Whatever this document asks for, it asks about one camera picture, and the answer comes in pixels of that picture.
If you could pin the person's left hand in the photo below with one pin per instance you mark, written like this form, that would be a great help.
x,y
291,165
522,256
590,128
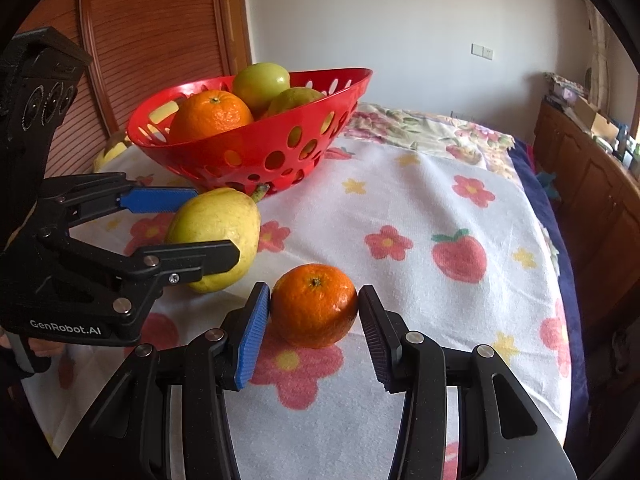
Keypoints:
x,y
41,348

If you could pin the white floral fruit-print cloth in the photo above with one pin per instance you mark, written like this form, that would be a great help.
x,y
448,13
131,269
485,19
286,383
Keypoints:
x,y
457,251

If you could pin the wooden slatted wardrobe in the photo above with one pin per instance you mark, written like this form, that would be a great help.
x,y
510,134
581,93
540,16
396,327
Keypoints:
x,y
138,47

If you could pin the wooden cabinet counter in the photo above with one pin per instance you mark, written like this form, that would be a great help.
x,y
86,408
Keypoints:
x,y
598,215

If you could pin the green pear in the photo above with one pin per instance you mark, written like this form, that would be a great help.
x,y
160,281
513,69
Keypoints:
x,y
292,98

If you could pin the orange navel orange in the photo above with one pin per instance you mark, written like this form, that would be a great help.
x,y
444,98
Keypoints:
x,y
207,114

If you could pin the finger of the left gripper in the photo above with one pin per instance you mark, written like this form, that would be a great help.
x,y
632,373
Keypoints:
x,y
150,197
185,259

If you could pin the blue blanket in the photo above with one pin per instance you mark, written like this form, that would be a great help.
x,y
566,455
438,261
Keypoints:
x,y
577,428

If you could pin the red plastic perforated basket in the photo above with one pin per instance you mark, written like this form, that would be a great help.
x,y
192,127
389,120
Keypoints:
x,y
279,151

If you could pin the yellow plush toy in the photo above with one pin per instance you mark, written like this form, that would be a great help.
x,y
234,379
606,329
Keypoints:
x,y
115,145

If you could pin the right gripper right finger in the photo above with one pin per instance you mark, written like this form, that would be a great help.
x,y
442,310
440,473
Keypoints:
x,y
408,362

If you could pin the small green apple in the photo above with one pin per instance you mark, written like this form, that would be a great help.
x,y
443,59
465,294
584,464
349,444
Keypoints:
x,y
258,84

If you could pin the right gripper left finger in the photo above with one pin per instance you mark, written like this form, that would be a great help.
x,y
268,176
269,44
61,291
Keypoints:
x,y
220,360

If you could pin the small orange mandarin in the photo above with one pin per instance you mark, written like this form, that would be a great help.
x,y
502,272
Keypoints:
x,y
313,306

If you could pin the cardboard box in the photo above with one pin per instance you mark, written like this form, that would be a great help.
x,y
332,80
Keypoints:
x,y
593,120

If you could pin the floral bed sheet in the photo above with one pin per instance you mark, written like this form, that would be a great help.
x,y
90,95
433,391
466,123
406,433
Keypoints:
x,y
437,135

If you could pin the yellow-green pear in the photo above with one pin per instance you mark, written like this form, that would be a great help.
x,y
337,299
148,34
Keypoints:
x,y
221,214

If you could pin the white wall switch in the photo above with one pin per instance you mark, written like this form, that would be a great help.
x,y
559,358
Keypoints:
x,y
482,52

